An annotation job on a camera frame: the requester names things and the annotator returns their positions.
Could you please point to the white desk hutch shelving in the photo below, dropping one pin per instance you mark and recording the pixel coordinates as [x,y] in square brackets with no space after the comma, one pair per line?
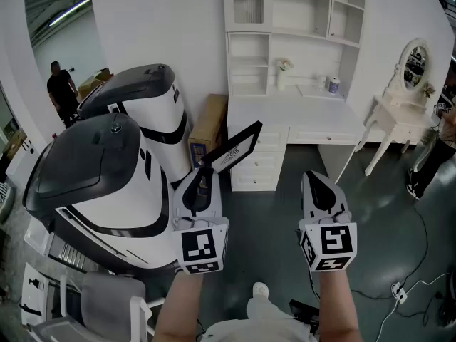
[306,48]

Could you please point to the plain brown cardboard box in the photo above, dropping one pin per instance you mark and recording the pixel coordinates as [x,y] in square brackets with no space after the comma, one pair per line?
[94,82]

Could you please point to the person's right forearm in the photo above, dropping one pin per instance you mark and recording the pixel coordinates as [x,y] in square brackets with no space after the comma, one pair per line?
[336,305]

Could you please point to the small potted flowers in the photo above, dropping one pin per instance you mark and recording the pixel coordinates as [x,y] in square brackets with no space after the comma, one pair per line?
[428,90]

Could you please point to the black picture frame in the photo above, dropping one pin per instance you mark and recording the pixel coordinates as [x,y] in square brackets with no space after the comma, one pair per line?
[235,148]

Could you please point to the person's left forearm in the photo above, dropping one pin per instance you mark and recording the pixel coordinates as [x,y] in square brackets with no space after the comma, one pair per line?
[178,308]

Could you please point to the white shelf compartment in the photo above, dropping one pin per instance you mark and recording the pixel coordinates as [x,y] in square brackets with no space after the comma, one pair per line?
[249,48]

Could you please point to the grey office chair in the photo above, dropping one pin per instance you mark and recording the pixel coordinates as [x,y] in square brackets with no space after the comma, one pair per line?
[107,305]

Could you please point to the small white ornament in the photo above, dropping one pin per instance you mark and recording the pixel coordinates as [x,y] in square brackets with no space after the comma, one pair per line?
[321,84]

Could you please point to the oval white-framed mirror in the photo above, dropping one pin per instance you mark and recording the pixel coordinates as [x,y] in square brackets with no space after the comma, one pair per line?
[415,62]

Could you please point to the white dressing table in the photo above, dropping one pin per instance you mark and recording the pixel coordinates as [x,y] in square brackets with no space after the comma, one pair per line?
[395,119]

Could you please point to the brown cardboard box blue print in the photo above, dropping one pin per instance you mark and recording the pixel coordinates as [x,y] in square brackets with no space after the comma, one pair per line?
[210,123]

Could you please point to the blue patterned cup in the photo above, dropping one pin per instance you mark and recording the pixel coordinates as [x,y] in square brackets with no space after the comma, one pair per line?
[334,85]

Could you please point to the person's white shirt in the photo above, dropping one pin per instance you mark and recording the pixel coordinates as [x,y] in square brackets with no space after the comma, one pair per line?
[256,331]

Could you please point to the person's white shoe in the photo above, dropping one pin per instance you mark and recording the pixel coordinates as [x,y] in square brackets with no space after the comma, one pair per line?
[260,290]

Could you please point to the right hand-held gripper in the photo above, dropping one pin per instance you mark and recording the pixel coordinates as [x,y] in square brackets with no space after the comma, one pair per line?
[335,244]

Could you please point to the black waist-mounted device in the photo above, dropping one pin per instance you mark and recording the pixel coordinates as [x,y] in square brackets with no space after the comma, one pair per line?
[303,315]

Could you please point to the white vase with flowers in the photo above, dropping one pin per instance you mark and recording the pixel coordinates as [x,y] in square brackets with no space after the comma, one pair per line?
[283,75]

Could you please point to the person's light trousers leg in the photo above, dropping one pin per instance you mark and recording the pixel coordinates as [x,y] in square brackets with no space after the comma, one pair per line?
[265,308]

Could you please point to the white power strip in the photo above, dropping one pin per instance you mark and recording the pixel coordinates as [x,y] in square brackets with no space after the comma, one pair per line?
[399,292]

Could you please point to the white and black robot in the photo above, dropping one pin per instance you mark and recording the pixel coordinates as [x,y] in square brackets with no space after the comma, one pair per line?
[160,109]
[107,191]

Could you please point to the ribbed glass cabinet door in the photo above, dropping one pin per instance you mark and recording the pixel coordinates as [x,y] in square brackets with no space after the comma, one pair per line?
[248,5]

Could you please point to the long ceiling light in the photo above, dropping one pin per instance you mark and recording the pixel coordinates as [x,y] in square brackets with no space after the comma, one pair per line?
[71,11]

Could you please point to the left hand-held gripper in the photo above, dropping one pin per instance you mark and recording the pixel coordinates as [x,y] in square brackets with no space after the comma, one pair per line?
[199,248]

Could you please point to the striped black and white cloth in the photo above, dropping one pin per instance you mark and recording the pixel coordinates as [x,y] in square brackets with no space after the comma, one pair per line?
[4,201]

